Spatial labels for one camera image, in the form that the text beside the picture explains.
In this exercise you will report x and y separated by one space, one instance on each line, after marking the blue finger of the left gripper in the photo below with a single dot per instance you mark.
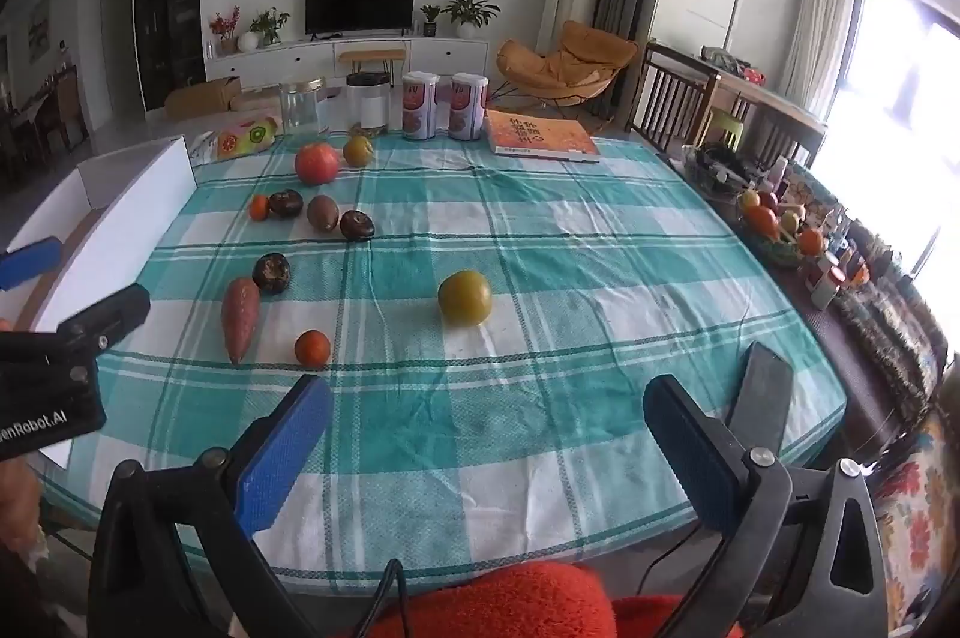
20 266

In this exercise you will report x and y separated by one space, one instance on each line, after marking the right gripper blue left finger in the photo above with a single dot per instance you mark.
271 454

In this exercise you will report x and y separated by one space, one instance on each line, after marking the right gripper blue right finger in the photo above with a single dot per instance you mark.
704 456

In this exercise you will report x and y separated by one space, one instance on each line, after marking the small orange tangerine front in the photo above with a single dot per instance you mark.
313 349

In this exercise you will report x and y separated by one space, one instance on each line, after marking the small orange tangerine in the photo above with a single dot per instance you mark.
258 208
313 349

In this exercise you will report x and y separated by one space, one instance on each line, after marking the reddish sweet potato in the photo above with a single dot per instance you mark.
239 315

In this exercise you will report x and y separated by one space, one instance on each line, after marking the dark mangosteen front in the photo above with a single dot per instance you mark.
272 273

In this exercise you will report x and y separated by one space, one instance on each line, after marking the small orange tangerine back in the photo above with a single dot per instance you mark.
258 208

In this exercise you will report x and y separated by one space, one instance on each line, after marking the large yellow-green pear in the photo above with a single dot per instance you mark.
465 298

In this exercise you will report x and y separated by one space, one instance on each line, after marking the red apple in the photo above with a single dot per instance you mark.
317 163

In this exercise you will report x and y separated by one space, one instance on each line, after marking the black smartphone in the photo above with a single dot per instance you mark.
759 415

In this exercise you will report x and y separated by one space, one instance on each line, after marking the white cardboard box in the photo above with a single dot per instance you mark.
109 215

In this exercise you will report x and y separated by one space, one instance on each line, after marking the fruit print snack bag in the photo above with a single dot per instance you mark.
249 137

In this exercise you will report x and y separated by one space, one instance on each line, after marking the brown cardboard box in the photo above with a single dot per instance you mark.
202 99

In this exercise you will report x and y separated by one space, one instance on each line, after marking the red fuzzy clothing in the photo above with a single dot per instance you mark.
532 599

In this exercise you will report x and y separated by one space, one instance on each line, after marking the fruit basket on sideboard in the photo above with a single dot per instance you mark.
777 232

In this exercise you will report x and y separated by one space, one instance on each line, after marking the dark mangosteen left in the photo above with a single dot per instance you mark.
285 204

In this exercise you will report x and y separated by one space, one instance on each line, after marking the teal checkered tablecloth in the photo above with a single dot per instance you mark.
453 450

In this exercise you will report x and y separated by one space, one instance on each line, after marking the brown kiwi fruit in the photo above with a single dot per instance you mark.
323 214

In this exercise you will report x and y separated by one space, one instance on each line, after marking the red flower vase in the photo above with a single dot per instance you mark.
223 28

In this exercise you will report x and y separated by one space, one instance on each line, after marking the white tv cabinet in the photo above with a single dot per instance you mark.
334 60

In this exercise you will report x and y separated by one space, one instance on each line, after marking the clear jar gold lid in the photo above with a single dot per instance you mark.
303 107

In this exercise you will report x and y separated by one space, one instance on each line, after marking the green potted plant left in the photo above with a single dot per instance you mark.
268 24

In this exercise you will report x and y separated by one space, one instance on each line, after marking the green potted plant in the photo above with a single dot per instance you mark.
468 17
268 24

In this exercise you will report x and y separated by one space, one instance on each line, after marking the small yellow-green pear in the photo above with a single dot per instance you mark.
358 152

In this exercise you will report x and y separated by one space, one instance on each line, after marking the clear jar black lid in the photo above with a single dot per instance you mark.
369 100

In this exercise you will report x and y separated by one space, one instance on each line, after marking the dark wooden chair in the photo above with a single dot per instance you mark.
676 94

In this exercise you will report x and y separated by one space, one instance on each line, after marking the orange book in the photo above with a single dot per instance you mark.
516 135

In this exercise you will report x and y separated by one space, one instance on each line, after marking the small wooden bench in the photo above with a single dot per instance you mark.
390 60

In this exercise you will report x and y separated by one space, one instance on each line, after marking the left porridge can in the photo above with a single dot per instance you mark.
419 105

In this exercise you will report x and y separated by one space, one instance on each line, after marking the porridge can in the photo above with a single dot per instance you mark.
419 105
468 106

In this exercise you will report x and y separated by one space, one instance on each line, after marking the black television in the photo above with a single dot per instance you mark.
323 17

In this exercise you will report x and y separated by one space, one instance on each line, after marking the orange lounge chair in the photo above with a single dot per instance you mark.
585 63

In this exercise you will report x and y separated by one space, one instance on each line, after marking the right porridge can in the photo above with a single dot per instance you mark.
468 106

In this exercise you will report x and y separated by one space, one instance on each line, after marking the green potted plant right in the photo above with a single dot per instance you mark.
468 17

